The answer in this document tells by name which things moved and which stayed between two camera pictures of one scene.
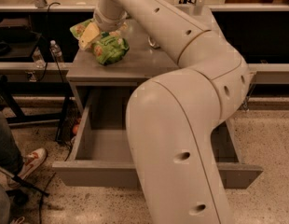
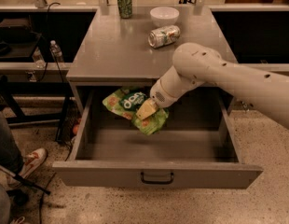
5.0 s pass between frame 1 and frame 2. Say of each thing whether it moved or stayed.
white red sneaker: stayed
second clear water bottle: stayed
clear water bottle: stayed
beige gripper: moved
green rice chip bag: moved
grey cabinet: stayed
